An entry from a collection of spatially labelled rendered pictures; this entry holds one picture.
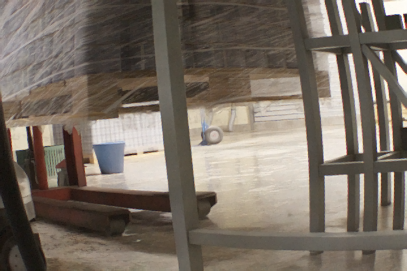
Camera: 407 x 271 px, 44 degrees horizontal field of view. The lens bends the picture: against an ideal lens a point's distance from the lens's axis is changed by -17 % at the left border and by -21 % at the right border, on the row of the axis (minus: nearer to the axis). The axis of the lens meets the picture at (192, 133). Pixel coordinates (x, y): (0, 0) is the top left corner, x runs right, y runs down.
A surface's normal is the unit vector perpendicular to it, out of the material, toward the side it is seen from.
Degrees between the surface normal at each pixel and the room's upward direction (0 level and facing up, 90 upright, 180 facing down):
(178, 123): 90
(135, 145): 89
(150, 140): 91
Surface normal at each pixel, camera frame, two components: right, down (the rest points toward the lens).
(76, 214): -0.73, 0.09
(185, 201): 0.68, -0.05
